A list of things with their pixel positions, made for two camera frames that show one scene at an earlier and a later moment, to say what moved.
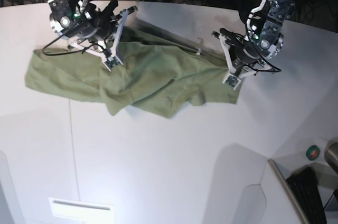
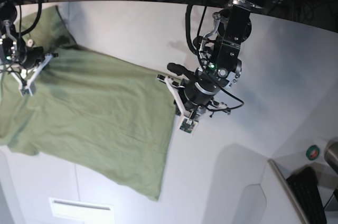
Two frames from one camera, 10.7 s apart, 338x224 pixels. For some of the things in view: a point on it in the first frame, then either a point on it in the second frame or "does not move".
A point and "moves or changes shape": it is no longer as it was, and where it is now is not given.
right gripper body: (242, 52) -> (199, 89)
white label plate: (90, 212) does not move
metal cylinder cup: (331, 154) does not move
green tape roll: (312, 152) does not move
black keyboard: (304, 182) does not move
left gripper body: (101, 24) -> (28, 57)
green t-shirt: (155, 75) moves or changes shape
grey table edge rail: (288, 193) does not move
